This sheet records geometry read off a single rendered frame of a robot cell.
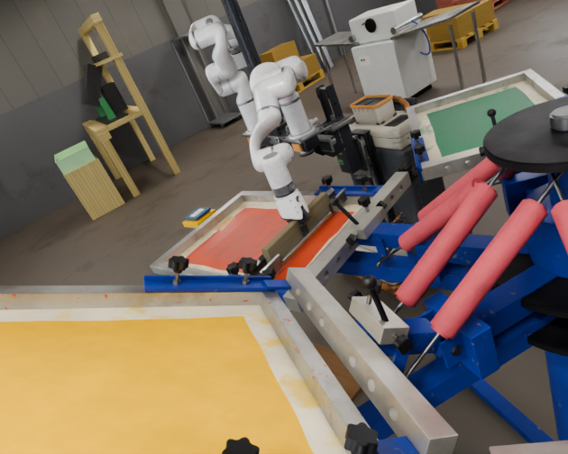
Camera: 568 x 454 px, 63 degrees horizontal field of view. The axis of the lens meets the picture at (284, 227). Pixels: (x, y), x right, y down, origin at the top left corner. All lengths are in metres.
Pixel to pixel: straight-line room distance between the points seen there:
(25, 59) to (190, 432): 7.75
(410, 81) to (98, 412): 5.38
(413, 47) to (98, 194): 4.36
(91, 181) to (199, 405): 5.90
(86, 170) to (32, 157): 1.83
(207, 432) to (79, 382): 0.23
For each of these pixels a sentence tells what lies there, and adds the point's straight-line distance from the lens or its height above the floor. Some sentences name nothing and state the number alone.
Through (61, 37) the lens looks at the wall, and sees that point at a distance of 8.34.
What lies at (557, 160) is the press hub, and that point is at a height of 1.32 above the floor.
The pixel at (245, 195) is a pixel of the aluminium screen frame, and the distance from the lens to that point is 2.16.
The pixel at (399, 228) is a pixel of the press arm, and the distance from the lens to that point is 1.37.
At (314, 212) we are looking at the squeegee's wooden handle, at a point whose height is 1.04.
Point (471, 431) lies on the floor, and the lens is 2.15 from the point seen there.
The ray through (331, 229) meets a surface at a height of 0.96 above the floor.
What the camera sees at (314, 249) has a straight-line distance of 1.58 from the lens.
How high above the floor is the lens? 1.75
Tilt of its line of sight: 26 degrees down
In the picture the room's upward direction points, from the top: 24 degrees counter-clockwise
